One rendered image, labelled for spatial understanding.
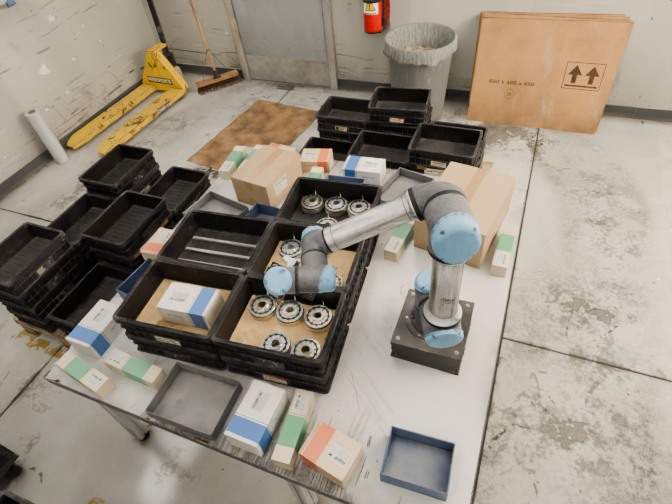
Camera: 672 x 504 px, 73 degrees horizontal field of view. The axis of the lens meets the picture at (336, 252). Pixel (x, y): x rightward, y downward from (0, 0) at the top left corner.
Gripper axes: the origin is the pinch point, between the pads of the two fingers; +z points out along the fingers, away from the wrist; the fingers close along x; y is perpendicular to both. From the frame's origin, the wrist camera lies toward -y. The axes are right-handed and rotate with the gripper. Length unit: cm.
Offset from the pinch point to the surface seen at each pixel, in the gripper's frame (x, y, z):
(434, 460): 30, -65, -14
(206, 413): 55, 6, 7
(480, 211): -58, -56, 28
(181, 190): -13, 96, 151
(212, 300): 19.7, 22.5, 12.5
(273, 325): 18.3, -1.3, 12.6
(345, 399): 28.9, -35.2, 3.6
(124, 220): 18, 107, 119
